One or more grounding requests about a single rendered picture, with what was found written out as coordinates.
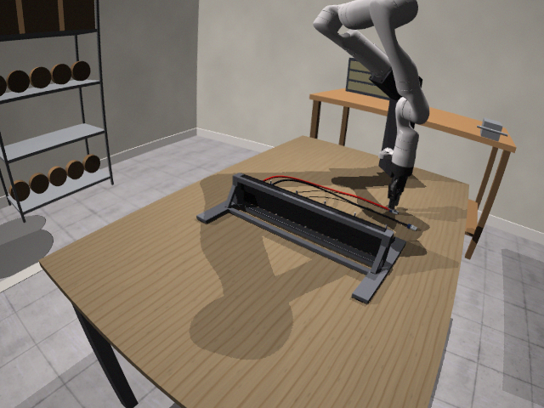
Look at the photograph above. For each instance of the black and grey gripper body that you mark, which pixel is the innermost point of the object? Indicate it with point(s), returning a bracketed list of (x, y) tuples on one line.
[(400, 173)]

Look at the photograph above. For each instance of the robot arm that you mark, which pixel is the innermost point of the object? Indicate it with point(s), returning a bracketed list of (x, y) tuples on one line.
[(386, 16)]

